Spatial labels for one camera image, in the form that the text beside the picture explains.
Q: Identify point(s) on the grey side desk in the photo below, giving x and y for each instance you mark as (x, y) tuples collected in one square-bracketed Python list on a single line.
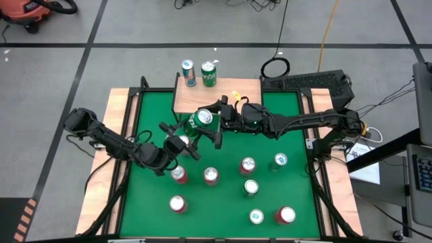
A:
[(384, 189)]

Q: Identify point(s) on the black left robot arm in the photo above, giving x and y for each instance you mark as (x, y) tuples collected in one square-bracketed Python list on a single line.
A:
[(111, 141)]

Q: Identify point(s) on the silver blue Red Bull can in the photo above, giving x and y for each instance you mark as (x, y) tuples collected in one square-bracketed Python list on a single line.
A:
[(256, 216), (189, 76), (280, 159)]

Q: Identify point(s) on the green Sprite can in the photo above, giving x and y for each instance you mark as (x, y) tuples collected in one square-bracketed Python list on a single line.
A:
[(195, 123), (208, 79), (251, 187)]

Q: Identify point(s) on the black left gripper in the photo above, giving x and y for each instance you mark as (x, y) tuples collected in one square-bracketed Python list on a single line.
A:
[(175, 146)]

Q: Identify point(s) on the green table mat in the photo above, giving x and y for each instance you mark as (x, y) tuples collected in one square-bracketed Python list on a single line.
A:
[(229, 209)]

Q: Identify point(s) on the orange shop vacuum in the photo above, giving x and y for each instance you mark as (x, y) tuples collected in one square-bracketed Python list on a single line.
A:
[(23, 10)]

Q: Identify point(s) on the black orange hazard mat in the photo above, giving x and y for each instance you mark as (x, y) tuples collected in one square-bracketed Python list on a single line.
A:
[(10, 219)]

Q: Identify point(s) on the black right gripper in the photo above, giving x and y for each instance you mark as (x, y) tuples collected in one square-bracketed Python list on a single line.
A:
[(229, 118)]

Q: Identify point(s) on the orange power plug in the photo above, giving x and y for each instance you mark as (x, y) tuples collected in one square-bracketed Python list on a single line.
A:
[(364, 130)]

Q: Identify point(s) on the grey monitor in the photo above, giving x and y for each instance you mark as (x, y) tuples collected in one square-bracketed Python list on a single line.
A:
[(424, 101)]

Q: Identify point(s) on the white paper sheet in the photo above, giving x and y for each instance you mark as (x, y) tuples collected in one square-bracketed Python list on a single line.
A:
[(369, 172)]

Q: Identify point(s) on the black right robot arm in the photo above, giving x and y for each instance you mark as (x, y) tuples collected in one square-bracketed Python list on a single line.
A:
[(303, 121)]

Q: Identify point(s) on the wooden shelf with black legs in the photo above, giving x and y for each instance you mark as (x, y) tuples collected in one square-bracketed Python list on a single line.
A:
[(251, 88)]

